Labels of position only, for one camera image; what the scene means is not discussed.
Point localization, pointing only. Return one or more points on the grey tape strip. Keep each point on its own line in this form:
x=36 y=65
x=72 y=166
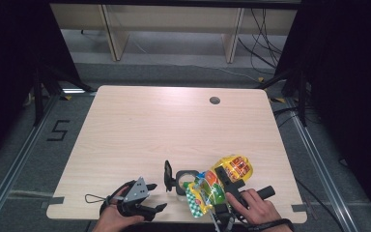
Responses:
x=299 y=208
x=53 y=201

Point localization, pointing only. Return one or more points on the yellow tape piece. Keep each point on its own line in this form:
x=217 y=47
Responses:
x=67 y=97
x=278 y=100
x=261 y=79

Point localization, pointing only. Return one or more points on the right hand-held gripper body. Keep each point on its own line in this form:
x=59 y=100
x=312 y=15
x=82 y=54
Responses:
x=233 y=187

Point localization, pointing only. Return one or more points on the person's right hand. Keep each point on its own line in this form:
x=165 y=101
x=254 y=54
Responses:
x=256 y=208

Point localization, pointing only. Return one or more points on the metal floor rail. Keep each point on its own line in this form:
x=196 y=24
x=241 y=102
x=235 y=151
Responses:
x=319 y=164
x=13 y=170

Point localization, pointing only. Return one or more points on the black curtain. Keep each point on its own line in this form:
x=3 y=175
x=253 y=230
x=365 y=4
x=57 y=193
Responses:
x=351 y=80
x=6 y=64

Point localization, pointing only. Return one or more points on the yellow seasoning pouch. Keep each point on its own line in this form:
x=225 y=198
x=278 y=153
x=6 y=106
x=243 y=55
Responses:
x=238 y=167

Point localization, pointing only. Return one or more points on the clear jar with black lid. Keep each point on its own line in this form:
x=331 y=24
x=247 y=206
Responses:
x=168 y=175

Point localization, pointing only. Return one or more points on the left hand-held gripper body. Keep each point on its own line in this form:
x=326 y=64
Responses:
x=136 y=190

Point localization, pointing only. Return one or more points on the person's left hand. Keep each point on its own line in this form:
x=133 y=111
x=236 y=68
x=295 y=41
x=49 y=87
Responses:
x=109 y=219

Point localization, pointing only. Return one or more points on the black metal stand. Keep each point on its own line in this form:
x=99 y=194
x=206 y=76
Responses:
x=38 y=96
x=301 y=100

